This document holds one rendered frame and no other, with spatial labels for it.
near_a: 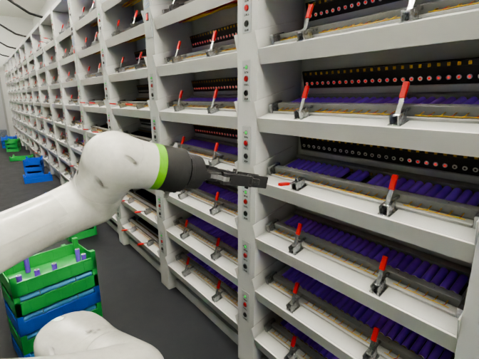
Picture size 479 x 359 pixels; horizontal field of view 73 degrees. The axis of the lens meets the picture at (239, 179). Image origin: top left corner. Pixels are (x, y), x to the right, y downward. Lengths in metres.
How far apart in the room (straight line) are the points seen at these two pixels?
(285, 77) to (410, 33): 0.46
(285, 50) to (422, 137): 0.43
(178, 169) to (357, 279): 0.54
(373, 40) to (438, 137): 0.24
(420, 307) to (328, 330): 0.30
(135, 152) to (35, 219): 0.19
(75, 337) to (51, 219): 0.23
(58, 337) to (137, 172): 0.35
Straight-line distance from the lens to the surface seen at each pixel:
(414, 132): 0.74
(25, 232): 0.63
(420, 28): 0.75
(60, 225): 0.65
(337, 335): 1.05
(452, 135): 0.71
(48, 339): 0.77
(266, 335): 1.33
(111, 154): 0.58
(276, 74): 1.07
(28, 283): 1.45
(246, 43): 1.07
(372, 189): 0.87
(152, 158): 0.62
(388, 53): 1.00
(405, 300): 0.88
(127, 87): 2.30
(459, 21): 0.73
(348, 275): 0.93
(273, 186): 0.99
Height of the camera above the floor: 1.01
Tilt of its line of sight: 14 degrees down
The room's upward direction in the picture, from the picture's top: straight up
